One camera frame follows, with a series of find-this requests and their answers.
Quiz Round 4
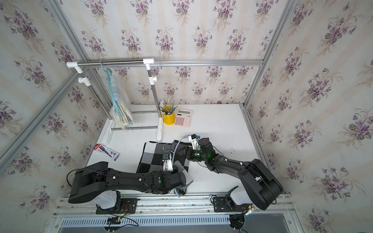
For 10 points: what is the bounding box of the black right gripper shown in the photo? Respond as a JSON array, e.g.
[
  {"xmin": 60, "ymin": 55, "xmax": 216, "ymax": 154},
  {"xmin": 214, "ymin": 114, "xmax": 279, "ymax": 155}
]
[{"xmin": 175, "ymin": 147, "xmax": 207, "ymax": 162}]

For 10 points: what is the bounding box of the black white checkered scarf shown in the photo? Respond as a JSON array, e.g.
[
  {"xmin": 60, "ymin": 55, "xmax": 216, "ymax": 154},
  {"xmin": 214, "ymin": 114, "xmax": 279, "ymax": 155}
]
[{"xmin": 137, "ymin": 141, "xmax": 193, "ymax": 187}]

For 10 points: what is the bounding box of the blue cream plaid scarf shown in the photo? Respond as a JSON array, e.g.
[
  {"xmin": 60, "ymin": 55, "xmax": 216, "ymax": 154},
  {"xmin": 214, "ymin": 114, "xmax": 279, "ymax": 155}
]
[{"xmin": 112, "ymin": 76, "xmax": 134, "ymax": 128}]

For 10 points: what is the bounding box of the teal plastic hanger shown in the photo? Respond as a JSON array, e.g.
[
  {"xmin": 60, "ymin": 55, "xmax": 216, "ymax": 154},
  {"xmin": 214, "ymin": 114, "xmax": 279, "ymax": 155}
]
[{"xmin": 99, "ymin": 60, "xmax": 120, "ymax": 114}]

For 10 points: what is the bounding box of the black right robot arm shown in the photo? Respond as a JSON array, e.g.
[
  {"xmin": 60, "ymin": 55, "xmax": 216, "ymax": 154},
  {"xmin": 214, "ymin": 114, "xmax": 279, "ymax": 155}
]
[{"xmin": 172, "ymin": 137, "xmax": 284, "ymax": 210}]

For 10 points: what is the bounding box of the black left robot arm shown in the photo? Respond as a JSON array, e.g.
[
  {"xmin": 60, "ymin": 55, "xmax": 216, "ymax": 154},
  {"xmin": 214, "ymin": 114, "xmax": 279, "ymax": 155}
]
[{"xmin": 68, "ymin": 162, "xmax": 193, "ymax": 204}]

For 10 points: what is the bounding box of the yellow pencil cup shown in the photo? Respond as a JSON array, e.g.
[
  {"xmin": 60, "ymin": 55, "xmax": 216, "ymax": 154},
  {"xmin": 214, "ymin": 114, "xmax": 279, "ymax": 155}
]
[{"xmin": 162, "ymin": 113, "xmax": 175, "ymax": 125}]

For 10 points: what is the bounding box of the pink calculator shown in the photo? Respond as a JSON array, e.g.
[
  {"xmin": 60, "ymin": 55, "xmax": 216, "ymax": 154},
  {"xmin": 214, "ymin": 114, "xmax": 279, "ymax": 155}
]
[{"xmin": 174, "ymin": 109, "xmax": 192, "ymax": 127}]

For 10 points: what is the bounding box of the bundle of pencils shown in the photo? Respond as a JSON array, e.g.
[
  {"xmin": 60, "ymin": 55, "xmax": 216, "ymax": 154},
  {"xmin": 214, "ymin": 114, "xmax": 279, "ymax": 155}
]
[{"xmin": 159, "ymin": 100, "xmax": 177, "ymax": 116}]

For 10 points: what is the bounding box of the red blue white packet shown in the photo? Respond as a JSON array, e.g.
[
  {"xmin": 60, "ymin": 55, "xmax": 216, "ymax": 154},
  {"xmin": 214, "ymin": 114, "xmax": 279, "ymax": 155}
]
[{"xmin": 94, "ymin": 144, "xmax": 120, "ymax": 161}]

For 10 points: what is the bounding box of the white metal clothes rack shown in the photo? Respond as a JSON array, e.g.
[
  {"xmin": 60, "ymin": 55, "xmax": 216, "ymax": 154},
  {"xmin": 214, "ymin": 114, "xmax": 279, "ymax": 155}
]
[{"xmin": 66, "ymin": 58, "xmax": 163, "ymax": 142}]

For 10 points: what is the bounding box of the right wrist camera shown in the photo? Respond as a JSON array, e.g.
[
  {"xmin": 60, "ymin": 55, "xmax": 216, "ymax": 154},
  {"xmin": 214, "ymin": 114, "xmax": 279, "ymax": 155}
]
[{"xmin": 188, "ymin": 134, "xmax": 200, "ymax": 150}]

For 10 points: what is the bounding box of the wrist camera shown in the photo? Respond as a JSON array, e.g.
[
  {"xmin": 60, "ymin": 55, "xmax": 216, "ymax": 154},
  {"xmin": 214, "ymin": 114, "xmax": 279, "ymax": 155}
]
[
  {"xmin": 161, "ymin": 154, "xmax": 173, "ymax": 172},
  {"xmin": 188, "ymin": 134, "xmax": 200, "ymax": 150}
]

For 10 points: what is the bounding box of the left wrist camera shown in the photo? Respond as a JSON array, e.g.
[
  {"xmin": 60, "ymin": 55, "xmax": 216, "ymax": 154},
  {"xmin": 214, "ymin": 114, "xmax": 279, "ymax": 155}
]
[{"xmin": 161, "ymin": 154, "xmax": 173, "ymax": 172}]

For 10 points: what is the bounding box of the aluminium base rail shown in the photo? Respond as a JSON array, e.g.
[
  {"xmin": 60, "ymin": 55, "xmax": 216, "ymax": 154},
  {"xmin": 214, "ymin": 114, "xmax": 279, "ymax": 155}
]
[{"xmin": 45, "ymin": 193, "xmax": 303, "ymax": 233}]

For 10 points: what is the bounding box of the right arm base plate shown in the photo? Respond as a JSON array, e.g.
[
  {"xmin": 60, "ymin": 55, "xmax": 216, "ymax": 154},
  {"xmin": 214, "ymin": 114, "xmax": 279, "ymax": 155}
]
[{"xmin": 210, "ymin": 186, "xmax": 253, "ymax": 213}]

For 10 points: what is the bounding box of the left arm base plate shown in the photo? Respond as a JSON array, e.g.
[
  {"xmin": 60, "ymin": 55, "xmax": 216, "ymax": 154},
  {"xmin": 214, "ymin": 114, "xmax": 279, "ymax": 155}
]
[{"xmin": 93, "ymin": 191, "xmax": 138, "ymax": 216}]

